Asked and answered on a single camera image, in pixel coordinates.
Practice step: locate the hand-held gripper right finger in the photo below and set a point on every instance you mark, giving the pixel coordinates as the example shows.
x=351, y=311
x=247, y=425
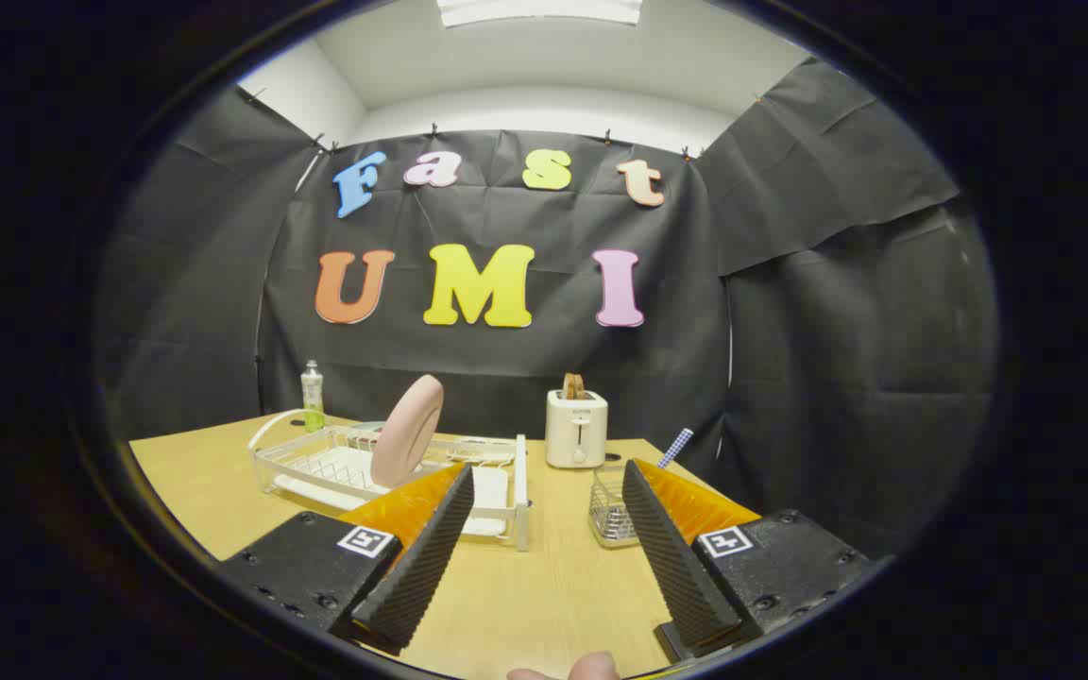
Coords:
x=676, y=557

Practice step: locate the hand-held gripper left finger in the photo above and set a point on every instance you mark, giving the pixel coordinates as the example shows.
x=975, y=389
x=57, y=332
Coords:
x=421, y=567

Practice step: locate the pink plate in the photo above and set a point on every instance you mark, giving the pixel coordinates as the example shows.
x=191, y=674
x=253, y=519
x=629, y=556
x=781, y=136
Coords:
x=407, y=430

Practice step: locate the cream toaster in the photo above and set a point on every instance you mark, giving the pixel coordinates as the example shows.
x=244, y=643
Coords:
x=575, y=430

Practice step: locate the brown toast slice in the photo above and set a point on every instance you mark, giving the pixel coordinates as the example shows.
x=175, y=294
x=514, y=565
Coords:
x=573, y=385

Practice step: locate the clear bottle with green liquid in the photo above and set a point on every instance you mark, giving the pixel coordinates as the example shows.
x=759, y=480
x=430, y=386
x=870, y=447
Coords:
x=313, y=392

